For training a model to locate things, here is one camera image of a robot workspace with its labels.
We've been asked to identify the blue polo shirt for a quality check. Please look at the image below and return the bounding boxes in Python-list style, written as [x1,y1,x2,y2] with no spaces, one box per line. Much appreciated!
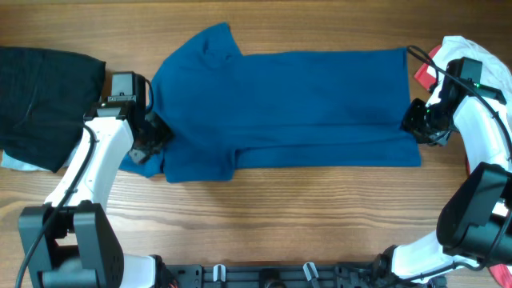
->
[121,23,421,183]

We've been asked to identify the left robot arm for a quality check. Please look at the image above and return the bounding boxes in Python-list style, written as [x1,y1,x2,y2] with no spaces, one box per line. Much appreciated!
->
[15,72,178,287]

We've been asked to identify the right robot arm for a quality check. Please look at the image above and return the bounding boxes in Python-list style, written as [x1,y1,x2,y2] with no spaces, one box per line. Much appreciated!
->
[371,57,511,287]

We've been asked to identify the white printed t-shirt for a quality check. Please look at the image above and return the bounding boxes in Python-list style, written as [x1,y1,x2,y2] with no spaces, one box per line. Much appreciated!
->
[432,36,511,127]

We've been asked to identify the black folded garment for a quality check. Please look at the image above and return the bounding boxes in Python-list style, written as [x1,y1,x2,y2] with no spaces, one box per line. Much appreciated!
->
[1,47,106,172]

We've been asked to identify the light grey folded garment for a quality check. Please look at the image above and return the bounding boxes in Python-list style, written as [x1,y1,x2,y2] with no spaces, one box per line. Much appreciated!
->
[1,145,78,173]

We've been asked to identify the red t-shirt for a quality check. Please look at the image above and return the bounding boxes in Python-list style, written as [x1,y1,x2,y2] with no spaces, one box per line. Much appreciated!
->
[414,45,443,106]

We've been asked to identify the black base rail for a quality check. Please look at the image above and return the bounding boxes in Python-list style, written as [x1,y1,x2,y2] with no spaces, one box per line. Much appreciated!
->
[158,262,447,288]

